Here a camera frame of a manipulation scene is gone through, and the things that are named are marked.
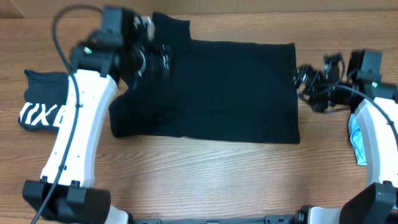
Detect plain black t-shirt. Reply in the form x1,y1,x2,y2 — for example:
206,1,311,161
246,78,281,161
109,12,300,144

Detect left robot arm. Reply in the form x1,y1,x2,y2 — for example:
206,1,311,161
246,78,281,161
22,6,171,223

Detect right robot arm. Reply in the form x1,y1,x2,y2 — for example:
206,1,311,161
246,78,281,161
287,49,397,223

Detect light blue garment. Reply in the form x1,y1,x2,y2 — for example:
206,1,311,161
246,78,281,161
348,113,367,166

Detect folded black shirt white letters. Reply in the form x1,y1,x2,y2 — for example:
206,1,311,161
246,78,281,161
18,70,68,131

